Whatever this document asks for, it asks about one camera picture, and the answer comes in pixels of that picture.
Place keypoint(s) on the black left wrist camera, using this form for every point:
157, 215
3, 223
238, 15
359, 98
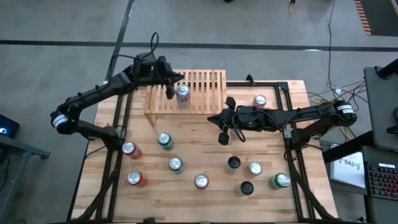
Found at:
142, 67

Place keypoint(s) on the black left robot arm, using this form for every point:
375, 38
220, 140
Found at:
93, 91

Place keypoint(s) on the backlit black keyboard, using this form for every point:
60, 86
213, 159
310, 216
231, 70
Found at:
382, 183

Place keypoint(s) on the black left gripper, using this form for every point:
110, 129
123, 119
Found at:
160, 71

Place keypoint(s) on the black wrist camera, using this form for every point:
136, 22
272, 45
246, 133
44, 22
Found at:
248, 115
142, 67

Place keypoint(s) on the black computer with blue light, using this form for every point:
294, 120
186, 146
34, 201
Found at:
7, 127

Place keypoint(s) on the orange striped black mat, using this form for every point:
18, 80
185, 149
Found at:
382, 15

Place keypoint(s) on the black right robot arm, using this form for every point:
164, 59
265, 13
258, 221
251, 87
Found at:
311, 110

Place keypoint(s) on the black aluminium table frame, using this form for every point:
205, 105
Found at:
264, 84

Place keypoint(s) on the red Fanta strawberry can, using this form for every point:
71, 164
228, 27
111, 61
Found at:
201, 181
130, 148
134, 177

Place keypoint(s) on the black side desk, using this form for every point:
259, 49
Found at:
345, 147

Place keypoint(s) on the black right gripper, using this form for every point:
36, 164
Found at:
233, 116

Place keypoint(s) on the white SA3 paper sign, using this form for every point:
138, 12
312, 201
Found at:
348, 174

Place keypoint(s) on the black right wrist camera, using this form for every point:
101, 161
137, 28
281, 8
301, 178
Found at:
248, 115

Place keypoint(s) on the grey side table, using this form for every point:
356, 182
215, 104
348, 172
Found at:
25, 148

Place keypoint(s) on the black pole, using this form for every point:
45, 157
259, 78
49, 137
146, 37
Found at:
388, 69

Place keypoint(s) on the white power adapter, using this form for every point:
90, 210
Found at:
338, 91

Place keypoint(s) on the wooden slatted shelf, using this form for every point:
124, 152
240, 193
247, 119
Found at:
199, 111

